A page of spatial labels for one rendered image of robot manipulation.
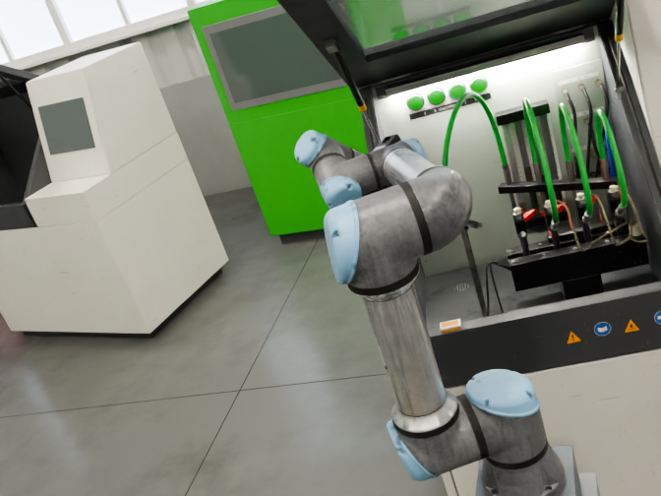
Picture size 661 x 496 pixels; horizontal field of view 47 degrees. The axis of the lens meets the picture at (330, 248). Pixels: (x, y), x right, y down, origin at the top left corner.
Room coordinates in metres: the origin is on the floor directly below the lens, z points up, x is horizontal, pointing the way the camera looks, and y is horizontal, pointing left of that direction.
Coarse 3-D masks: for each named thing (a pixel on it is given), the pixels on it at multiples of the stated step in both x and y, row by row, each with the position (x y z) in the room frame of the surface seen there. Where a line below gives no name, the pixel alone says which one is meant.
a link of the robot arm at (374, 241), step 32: (384, 192) 1.06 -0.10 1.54; (352, 224) 1.02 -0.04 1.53; (384, 224) 1.01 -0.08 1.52; (416, 224) 1.01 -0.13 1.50; (352, 256) 1.00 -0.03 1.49; (384, 256) 1.00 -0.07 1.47; (416, 256) 1.02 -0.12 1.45; (352, 288) 1.04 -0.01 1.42; (384, 288) 1.01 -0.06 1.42; (384, 320) 1.03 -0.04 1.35; (416, 320) 1.04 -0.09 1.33; (384, 352) 1.05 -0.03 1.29; (416, 352) 1.03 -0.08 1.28; (416, 384) 1.03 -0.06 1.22; (416, 416) 1.04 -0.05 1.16; (448, 416) 1.03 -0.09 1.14; (416, 448) 1.03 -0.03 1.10; (448, 448) 1.02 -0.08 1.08
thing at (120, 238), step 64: (0, 64) 4.51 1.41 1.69; (128, 64) 4.55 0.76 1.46; (0, 128) 5.12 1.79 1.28; (64, 128) 4.38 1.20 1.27; (128, 128) 4.39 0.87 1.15; (0, 192) 5.05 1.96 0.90; (64, 192) 4.13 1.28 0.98; (128, 192) 4.23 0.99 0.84; (192, 192) 4.63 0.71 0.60; (0, 256) 4.57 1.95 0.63; (64, 256) 4.23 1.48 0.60; (128, 256) 4.08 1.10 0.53; (192, 256) 4.45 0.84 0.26; (64, 320) 4.40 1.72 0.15; (128, 320) 4.07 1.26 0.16
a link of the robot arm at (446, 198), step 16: (400, 144) 1.45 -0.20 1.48; (416, 144) 1.44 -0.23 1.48; (384, 160) 1.41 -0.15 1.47; (400, 160) 1.31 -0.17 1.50; (416, 160) 1.26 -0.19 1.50; (384, 176) 1.42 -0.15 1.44; (400, 176) 1.26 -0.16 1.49; (416, 176) 1.15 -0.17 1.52; (432, 176) 1.07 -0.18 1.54; (448, 176) 1.07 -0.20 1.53; (416, 192) 1.04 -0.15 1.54; (432, 192) 1.03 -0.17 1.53; (448, 192) 1.04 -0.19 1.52; (464, 192) 1.06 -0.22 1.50; (432, 208) 1.01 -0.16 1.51; (448, 208) 1.02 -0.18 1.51; (464, 208) 1.04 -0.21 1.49; (432, 224) 1.01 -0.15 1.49; (448, 224) 1.01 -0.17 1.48; (464, 224) 1.04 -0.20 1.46; (432, 240) 1.01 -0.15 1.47; (448, 240) 1.02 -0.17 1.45
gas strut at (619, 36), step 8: (616, 0) 1.71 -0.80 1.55; (616, 8) 1.72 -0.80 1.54; (616, 16) 1.73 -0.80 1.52; (616, 24) 1.74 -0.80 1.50; (616, 32) 1.75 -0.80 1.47; (616, 40) 1.76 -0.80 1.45; (616, 80) 1.82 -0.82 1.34; (616, 88) 1.83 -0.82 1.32; (624, 88) 1.82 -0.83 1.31; (616, 96) 1.84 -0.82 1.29
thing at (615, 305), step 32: (640, 288) 1.49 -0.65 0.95; (480, 320) 1.58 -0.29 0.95; (512, 320) 1.54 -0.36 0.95; (544, 320) 1.52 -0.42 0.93; (576, 320) 1.50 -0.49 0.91; (608, 320) 1.49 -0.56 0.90; (640, 320) 1.47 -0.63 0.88; (448, 352) 1.58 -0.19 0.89; (480, 352) 1.56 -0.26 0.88; (512, 352) 1.54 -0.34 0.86; (544, 352) 1.52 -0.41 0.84; (576, 352) 1.51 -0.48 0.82; (608, 352) 1.49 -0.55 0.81; (448, 384) 1.58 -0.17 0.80
